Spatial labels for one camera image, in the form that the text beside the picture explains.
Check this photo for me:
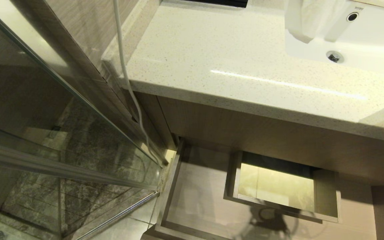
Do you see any white towel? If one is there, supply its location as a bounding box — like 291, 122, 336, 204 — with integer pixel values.
285, 0, 346, 44

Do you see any glass shower door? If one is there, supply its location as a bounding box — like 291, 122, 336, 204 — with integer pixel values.
0, 0, 166, 240

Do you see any white power cord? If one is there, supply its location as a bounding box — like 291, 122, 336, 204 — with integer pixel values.
113, 0, 164, 166

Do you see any chrome door handle bar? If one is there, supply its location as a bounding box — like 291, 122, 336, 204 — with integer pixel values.
0, 138, 159, 190

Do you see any white ceramic sink basin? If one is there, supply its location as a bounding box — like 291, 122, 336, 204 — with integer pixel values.
285, 0, 384, 78

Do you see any wooden vanity cabinet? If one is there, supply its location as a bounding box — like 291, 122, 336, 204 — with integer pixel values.
134, 92, 384, 186

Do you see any chrome sink drain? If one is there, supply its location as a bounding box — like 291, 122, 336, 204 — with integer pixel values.
326, 50, 344, 64

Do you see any open wooden drawer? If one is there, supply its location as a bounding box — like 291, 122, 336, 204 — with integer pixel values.
154, 140, 384, 240

